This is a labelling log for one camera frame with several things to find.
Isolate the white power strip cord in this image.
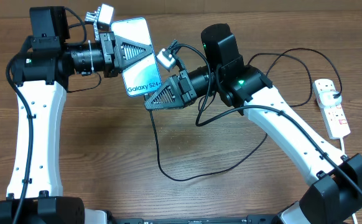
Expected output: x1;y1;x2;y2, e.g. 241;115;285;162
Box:
339;137;359;224

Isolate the white power strip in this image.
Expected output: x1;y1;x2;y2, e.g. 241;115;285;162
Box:
312;79;351;139

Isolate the black USB charging cable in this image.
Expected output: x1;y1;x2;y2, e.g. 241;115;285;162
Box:
143;47;343;182

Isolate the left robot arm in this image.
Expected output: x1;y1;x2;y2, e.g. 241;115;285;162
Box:
0;4;159;223

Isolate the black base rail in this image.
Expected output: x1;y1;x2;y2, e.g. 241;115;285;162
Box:
106;213;334;224

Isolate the white charger plug adapter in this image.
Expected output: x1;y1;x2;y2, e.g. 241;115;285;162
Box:
317;91;342;108

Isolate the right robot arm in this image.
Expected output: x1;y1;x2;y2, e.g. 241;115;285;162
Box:
145;24;362;223

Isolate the blue Galaxy smartphone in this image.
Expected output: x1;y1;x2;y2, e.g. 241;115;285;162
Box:
111;17;162;97

